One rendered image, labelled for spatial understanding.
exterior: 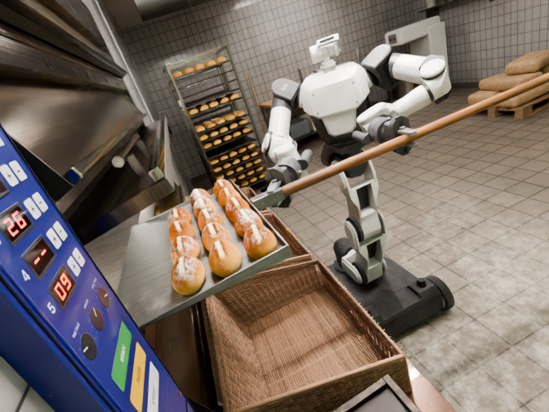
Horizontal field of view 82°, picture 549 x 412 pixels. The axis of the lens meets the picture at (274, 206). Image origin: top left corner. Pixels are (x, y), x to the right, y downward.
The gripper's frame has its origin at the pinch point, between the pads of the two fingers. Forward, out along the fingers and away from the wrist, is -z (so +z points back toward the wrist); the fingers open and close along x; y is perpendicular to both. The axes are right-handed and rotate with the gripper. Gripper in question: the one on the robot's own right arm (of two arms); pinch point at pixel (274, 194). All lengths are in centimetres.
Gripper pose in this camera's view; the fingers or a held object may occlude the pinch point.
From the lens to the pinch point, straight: 86.5
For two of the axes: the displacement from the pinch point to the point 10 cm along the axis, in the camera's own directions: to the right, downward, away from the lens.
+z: 2.5, -4.9, 8.4
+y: 9.2, -1.5, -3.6
